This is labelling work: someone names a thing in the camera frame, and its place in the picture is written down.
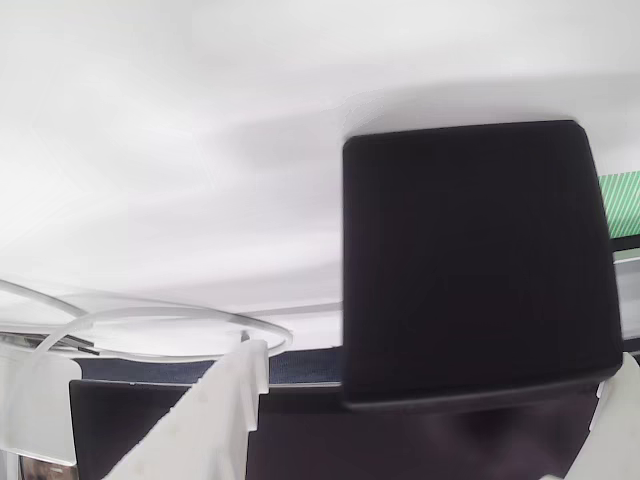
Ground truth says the green striped tape strip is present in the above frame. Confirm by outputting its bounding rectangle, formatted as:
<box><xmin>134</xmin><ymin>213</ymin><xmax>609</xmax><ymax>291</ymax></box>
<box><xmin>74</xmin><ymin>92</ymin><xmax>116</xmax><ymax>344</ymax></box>
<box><xmin>597</xmin><ymin>170</ymin><xmax>640</xmax><ymax>239</ymax></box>

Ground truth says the black monitor screen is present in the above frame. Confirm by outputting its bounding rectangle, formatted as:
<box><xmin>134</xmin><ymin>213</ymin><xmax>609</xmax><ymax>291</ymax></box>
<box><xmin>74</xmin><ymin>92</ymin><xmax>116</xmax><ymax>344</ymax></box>
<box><xmin>68</xmin><ymin>378</ymin><xmax>601</xmax><ymax>480</ymax></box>

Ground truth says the black cube block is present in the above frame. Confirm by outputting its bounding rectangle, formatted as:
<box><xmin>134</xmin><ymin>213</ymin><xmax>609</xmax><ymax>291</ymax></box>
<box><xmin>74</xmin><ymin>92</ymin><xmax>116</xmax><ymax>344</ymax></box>
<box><xmin>341</xmin><ymin>119</ymin><xmax>625</xmax><ymax>414</ymax></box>

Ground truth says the white plastic box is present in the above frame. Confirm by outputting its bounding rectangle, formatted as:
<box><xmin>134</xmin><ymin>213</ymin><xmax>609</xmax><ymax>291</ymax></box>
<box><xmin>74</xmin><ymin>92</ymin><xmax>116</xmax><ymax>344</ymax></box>
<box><xmin>0</xmin><ymin>344</ymin><xmax>82</xmax><ymax>464</ymax></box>

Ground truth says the white cable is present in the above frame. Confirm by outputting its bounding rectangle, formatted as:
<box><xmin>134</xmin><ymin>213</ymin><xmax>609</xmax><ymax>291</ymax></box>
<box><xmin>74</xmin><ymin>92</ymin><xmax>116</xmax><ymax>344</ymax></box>
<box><xmin>0</xmin><ymin>278</ymin><xmax>90</xmax><ymax>321</ymax></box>
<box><xmin>34</xmin><ymin>305</ymin><xmax>295</xmax><ymax>362</ymax></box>

